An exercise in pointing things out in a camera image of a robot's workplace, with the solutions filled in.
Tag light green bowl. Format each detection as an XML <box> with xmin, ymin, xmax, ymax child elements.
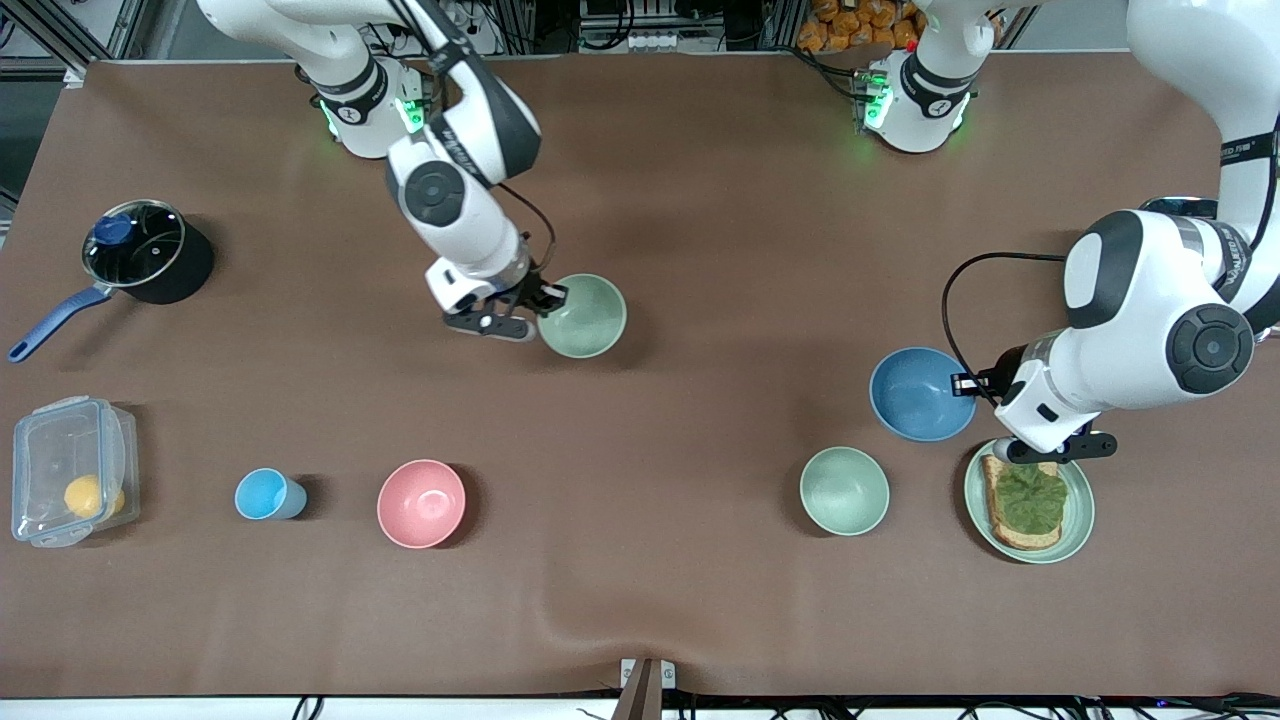
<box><xmin>799</xmin><ymin>446</ymin><xmax>891</xmax><ymax>537</ymax></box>
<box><xmin>537</xmin><ymin>273</ymin><xmax>628</xmax><ymax>360</ymax></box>

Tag blue bowl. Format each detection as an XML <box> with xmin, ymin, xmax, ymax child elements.
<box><xmin>869</xmin><ymin>346</ymin><xmax>978</xmax><ymax>443</ymax></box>

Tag pink bowl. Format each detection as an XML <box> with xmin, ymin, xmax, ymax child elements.
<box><xmin>376</xmin><ymin>459</ymin><xmax>467</xmax><ymax>550</ymax></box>

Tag green lettuce leaf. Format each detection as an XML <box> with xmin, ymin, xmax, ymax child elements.
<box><xmin>992</xmin><ymin>462</ymin><xmax>1069</xmax><ymax>536</ymax></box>

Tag brown table mat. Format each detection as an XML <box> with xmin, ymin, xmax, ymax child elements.
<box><xmin>0</xmin><ymin>52</ymin><xmax>1280</xmax><ymax>699</ymax></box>

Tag bread slice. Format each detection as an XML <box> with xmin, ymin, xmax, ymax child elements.
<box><xmin>980</xmin><ymin>455</ymin><xmax>1063</xmax><ymax>551</ymax></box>

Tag light green plate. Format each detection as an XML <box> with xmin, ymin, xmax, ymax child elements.
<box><xmin>964</xmin><ymin>440</ymin><xmax>1096</xmax><ymax>565</ymax></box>

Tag white power strip black plugs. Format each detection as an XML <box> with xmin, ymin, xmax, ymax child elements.
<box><xmin>420</xmin><ymin>0</ymin><xmax>481</xmax><ymax>36</ymax></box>

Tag blue plastic cup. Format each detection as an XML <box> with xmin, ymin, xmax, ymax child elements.
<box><xmin>234</xmin><ymin>468</ymin><xmax>309</xmax><ymax>522</ymax></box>

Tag bag of orange snacks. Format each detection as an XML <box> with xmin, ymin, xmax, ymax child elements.
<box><xmin>797</xmin><ymin>0</ymin><xmax>923</xmax><ymax>53</ymax></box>

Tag glass lid blue knob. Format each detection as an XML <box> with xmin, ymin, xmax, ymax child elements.
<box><xmin>82</xmin><ymin>200</ymin><xmax>188</xmax><ymax>289</ymax></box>

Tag yellow lemon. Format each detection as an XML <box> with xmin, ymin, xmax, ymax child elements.
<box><xmin>63</xmin><ymin>474</ymin><xmax>126</xmax><ymax>521</ymax></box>

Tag clear plastic lidded container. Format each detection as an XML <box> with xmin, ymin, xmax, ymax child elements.
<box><xmin>11</xmin><ymin>396</ymin><xmax>141</xmax><ymax>549</ymax></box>

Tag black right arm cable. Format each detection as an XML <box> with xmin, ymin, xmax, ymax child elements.
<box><xmin>498</xmin><ymin>183</ymin><xmax>557</xmax><ymax>291</ymax></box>

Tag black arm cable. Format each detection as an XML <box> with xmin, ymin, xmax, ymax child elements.
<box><xmin>498</xmin><ymin>183</ymin><xmax>557</xmax><ymax>291</ymax></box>
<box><xmin>943</xmin><ymin>252</ymin><xmax>1067</xmax><ymax>403</ymax></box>

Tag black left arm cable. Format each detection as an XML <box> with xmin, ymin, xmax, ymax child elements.
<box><xmin>943</xmin><ymin>252</ymin><xmax>1067</xmax><ymax>403</ymax></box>

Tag black pot blue handle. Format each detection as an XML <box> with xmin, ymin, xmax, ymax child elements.
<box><xmin>8</xmin><ymin>200</ymin><xmax>216</xmax><ymax>363</ymax></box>

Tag small metal table bracket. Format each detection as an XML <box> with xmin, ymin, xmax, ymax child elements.
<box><xmin>620</xmin><ymin>658</ymin><xmax>676</xmax><ymax>691</ymax></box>

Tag brown post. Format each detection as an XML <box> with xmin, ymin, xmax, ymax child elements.
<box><xmin>612</xmin><ymin>660</ymin><xmax>663</xmax><ymax>720</ymax></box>

